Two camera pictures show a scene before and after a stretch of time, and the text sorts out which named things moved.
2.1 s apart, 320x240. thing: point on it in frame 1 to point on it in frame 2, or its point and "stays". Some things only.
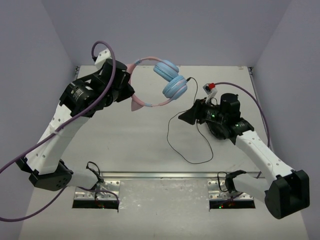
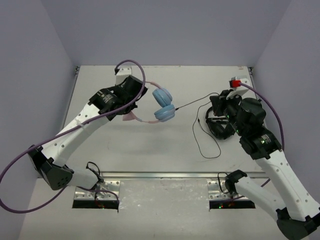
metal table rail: [162, 174] stays
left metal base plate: [105, 190] stays
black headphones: [219, 131] stays
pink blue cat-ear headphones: [173, 90] to [162, 98]
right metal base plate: [214, 192] stays
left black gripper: [124, 81] to [135, 93]
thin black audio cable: [200, 127] to [200, 121]
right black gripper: [192, 115] to [219, 102]
